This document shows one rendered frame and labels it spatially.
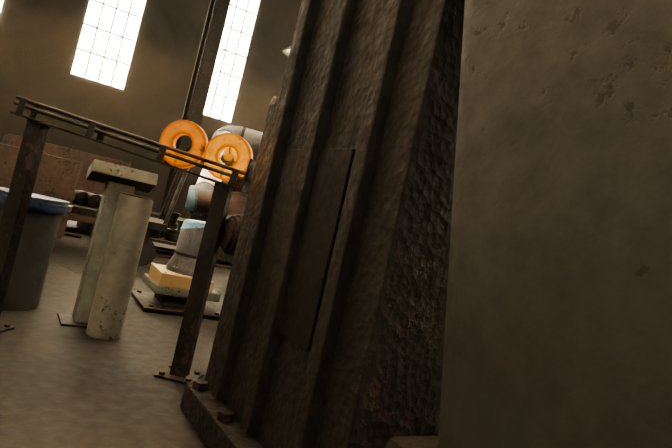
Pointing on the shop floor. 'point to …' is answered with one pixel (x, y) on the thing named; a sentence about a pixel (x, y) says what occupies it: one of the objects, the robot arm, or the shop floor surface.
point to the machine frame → (347, 215)
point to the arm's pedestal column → (170, 305)
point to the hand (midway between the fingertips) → (229, 151)
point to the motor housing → (230, 234)
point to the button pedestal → (136, 179)
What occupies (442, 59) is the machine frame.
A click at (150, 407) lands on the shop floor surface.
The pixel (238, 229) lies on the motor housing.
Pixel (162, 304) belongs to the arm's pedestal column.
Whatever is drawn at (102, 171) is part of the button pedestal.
